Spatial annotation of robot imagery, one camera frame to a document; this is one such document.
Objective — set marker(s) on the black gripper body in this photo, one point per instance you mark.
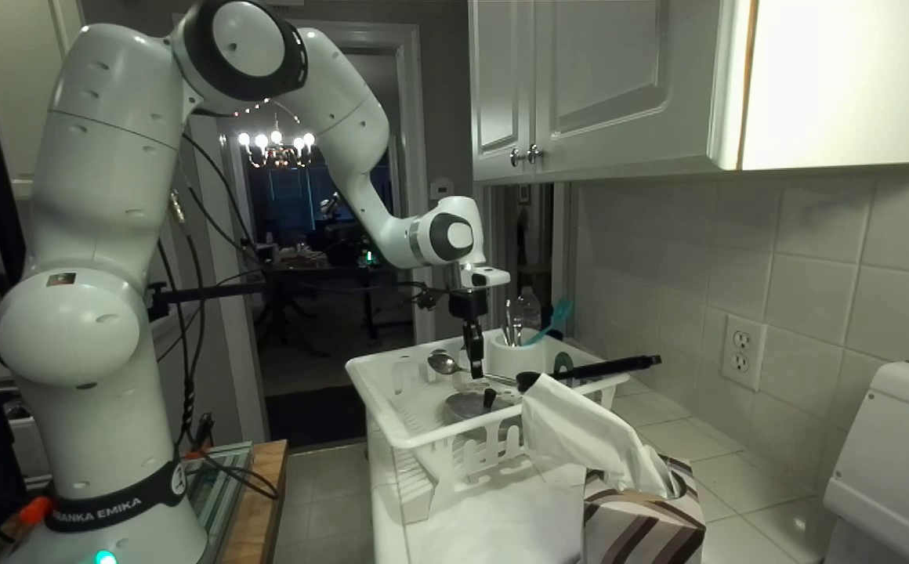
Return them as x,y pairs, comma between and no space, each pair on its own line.
471,308

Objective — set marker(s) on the silver metal spoon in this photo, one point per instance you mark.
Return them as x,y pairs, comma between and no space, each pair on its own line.
444,363

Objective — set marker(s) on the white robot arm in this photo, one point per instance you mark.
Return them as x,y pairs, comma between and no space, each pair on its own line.
75,329

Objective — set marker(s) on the white plastic dish rack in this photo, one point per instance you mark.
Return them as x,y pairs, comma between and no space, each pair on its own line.
448,467

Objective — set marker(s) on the silver metal fork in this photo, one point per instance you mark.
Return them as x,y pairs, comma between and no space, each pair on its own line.
513,321

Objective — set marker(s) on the teal plastic salad fork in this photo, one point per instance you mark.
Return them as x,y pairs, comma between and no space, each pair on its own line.
559,321

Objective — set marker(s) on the black plastic ladle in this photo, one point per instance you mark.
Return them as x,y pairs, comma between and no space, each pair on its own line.
589,369

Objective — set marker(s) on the white upper cabinets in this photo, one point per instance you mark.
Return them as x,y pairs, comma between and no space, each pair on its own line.
612,87

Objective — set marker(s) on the wooden table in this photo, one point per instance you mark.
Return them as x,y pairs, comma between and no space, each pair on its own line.
254,515

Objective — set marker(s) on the white kitchen stove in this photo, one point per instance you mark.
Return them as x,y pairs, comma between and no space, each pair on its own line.
869,481

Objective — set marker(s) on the white wall outlet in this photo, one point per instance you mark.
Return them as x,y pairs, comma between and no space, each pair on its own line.
745,348

